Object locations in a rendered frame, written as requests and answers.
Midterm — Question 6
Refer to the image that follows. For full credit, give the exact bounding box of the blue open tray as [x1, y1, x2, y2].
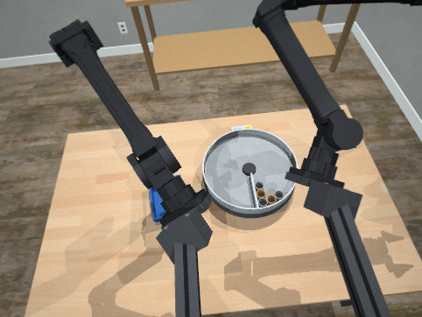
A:
[149, 187, 166, 222]

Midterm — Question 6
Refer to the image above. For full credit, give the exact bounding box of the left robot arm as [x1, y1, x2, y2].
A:
[48, 19, 207, 226]

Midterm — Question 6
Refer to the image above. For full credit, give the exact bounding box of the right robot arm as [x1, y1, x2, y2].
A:
[252, 0, 422, 188]

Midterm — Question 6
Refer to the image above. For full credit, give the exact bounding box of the grey metal ring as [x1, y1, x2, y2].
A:
[255, 181, 264, 192]
[274, 190, 284, 202]
[258, 198, 268, 208]

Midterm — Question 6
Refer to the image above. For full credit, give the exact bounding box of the bronze bushing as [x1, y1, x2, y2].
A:
[267, 194, 277, 206]
[257, 189, 266, 200]

